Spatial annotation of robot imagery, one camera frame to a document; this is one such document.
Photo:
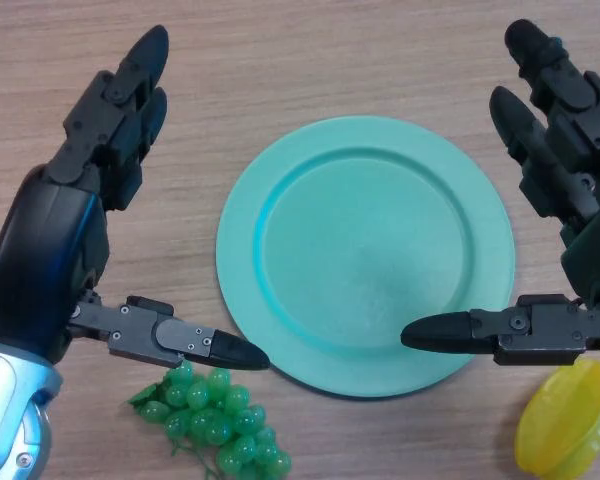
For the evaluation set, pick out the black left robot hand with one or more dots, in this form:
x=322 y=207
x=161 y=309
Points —
x=45 y=240

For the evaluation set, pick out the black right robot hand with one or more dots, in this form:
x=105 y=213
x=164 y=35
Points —
x=570 y=135

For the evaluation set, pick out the green grape bunch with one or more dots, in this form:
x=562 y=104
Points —
x=215 y=425

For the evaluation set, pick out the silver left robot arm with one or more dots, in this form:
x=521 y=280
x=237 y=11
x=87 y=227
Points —
x=5 y=385

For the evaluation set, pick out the teal round plate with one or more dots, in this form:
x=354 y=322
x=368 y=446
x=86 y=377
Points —
x=360 y=240

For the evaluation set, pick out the yellow starfruit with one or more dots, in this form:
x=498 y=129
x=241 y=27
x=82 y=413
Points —
x=555 y=425

